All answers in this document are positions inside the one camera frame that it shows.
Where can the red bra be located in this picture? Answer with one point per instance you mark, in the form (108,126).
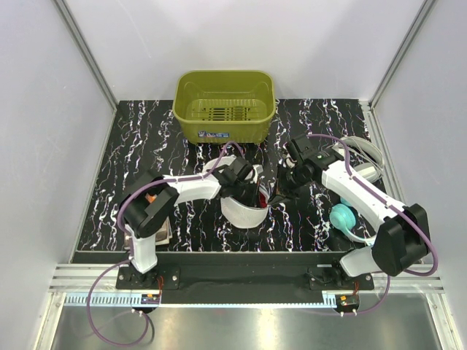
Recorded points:
(263,200)

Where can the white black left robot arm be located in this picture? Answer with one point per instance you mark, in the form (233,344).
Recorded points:
(147,205)

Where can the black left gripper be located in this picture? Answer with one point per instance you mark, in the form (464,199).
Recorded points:
(252,201)

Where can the white slotted cable duct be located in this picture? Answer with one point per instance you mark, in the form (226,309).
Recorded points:
(101,299)

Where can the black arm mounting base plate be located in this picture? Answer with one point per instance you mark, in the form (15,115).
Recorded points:
(247,296)

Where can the white mesh laundry bag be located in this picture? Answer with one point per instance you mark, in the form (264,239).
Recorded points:
(241,216)

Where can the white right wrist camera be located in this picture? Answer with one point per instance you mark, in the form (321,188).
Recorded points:
(288,161)

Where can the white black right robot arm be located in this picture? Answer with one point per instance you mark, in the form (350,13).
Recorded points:
(402,232)

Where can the dark orange paperback book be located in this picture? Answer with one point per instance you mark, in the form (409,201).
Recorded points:
(162,236)

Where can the olive green plastic basket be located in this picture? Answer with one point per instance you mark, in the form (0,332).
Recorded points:
(216,106)

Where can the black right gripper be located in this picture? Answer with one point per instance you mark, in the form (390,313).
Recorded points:
(282,187)

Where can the teal cat-ear headphones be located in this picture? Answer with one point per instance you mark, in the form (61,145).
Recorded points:
(343,217)

